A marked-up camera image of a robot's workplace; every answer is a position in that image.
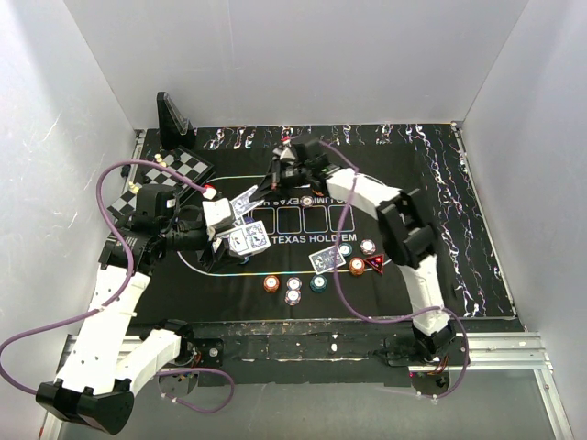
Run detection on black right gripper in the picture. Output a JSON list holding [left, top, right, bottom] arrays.
[[249, 158, 310, 204]]

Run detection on dealt card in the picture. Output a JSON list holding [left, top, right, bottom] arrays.
[[230, 185, 262, 217]]

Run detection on pink chips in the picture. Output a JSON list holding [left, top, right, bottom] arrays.
[[360, 239, 376, 256], [301, 196, 314, 207]]

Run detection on blue playing card deck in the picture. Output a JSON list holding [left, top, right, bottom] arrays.
[[227, 221, 271, 256]]

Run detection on orange poker chip stack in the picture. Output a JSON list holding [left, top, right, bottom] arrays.
[[263, 274, 280, 293]]

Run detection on dealt cards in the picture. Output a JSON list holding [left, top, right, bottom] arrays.
[[308, 246, 346, 275]]

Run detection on pink chip front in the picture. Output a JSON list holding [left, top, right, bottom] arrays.
[[284, 290, 301, 306]]

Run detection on green poker chip stack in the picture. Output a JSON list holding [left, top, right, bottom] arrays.
[[310, 275, 327, 292]]

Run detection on orange chips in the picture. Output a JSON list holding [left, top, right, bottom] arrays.
[[349, 258, 366, 277]]

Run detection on red black all-in marker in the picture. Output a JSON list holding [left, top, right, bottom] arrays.
[[363, 254, 385, 275]]

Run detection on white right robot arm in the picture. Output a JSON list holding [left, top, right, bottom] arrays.
[[250, 158, 455, 365]]

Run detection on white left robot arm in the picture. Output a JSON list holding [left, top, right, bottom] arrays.
[[35, 225, 228, 435]]

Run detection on black poker table mat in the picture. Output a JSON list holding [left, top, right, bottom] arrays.
[[135, 124, 515, 325]]

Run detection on black white chess board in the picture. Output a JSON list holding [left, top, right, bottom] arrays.
[[107, 147, 215, 219]]

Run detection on black triangular card stand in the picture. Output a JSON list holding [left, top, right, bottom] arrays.
[[156, 92, 196, 150]]

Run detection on gold chess pieces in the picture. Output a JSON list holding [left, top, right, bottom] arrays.
[[155, 155, 166, 167]]

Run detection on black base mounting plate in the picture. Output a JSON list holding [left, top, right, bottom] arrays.
[[188, 320, 465, 387]]

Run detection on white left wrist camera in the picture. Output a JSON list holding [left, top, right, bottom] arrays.
[[202, 198, 235, 230]]

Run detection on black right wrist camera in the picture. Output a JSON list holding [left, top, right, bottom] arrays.
[[272, 136, 330, 172]]

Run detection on aluminium rail frame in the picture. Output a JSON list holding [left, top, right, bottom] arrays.
[[39, 332, 574, 440]]

